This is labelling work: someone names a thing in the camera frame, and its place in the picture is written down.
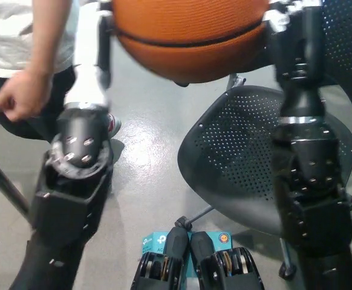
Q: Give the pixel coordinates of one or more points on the person bare hand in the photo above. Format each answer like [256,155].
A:
[21,93]

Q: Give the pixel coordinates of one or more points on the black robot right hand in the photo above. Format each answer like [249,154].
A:
[300,36]

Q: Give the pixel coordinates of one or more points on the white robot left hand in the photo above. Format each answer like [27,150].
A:
[92,33]

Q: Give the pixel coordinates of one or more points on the orange Wilson basketball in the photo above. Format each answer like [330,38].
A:
[191,33]

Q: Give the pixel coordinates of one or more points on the person in white shirt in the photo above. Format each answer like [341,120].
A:
[0,30]

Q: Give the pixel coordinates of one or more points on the black perforated office chair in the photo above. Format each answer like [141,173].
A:
[239,136]

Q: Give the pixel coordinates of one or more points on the red and white sneaker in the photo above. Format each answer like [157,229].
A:
[114,124]

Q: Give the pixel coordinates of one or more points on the black slanted pole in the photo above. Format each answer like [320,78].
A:
[3,185]

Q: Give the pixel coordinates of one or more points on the teal TP-Link box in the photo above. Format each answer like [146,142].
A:
[155,241]

